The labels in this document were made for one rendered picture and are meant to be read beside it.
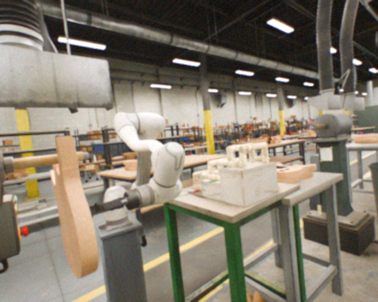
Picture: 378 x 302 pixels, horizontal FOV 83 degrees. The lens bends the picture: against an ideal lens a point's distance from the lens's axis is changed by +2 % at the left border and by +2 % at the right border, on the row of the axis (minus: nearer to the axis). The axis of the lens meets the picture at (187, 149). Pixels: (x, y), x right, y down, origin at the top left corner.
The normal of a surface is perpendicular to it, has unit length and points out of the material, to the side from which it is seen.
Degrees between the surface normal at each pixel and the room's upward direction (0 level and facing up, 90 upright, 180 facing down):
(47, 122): 90
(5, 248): 90
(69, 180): 78
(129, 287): 90
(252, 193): 90
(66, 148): 71
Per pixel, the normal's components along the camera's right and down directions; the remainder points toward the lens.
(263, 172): 0.57, -0.02
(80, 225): 0.52, -0.43
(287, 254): -0.81, 0.11
